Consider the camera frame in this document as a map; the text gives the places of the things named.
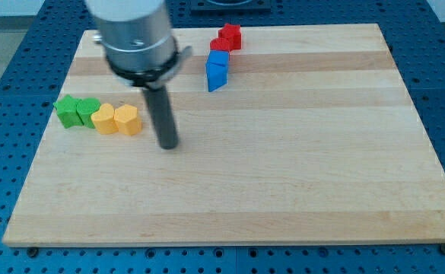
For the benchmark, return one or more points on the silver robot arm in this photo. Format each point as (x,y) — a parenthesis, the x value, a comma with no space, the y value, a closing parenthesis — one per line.
(138,40)

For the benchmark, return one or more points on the red star block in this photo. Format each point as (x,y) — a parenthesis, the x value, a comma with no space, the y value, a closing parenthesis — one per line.
(232,33)

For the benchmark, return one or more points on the green star block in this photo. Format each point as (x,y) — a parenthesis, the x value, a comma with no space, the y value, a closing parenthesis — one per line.
(66,111)

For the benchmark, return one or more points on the blue triangle block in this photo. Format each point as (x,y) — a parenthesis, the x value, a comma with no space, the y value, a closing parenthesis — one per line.
(216,76)

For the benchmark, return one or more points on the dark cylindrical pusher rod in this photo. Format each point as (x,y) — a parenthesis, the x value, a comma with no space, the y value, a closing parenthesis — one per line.
(162,119)

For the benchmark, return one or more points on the blue square block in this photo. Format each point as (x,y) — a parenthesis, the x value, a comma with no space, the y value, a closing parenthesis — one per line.
(218,57)

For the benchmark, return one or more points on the wooden board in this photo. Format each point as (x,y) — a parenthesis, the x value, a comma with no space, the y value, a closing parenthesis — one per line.
(314,140)

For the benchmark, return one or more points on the red rounded block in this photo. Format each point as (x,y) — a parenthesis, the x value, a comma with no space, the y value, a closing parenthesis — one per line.
(220,44)

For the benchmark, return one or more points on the yellow hexagon block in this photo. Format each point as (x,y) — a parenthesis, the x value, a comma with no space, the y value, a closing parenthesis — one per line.
(128,120)

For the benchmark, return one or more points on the yellow heart block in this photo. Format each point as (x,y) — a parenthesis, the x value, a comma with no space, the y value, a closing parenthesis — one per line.
(103,119)

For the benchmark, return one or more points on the green cylinder block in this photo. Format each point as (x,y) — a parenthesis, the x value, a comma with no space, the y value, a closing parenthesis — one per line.
(85,108)

